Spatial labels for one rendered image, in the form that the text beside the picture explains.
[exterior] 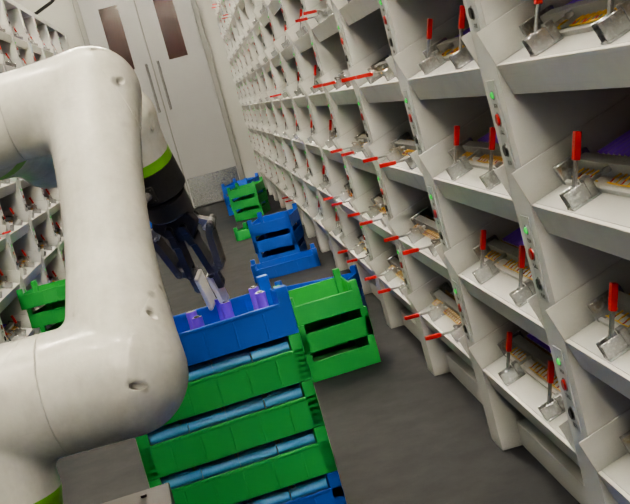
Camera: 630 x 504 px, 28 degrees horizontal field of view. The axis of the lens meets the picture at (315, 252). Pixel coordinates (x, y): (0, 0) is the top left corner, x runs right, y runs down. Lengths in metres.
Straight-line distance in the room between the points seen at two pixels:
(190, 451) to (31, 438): 0.78
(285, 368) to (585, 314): 0.55
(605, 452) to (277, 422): 0.56
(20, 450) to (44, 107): 0.44
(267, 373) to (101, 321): 0.78
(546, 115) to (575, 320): 0.28
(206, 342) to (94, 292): 0.72
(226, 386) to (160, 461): 0.16
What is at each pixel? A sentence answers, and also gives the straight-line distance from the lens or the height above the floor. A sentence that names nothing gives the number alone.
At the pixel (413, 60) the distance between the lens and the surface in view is 2.37.
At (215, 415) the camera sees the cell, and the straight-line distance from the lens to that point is 2.05.
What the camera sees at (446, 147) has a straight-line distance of 2.38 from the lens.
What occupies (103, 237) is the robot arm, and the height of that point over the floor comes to 0.68.
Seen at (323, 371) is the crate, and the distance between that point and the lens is 3.42.
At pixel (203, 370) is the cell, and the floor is 0.38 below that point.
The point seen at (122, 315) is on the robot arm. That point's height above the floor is 0.61.
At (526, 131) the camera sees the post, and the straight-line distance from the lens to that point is 1.69.
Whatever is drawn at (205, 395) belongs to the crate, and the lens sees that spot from 2.03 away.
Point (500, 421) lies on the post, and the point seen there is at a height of 0.06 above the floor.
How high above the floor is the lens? 0.78
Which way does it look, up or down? 7 degrees down
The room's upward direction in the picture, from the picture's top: 15 degrees counter-clockwise
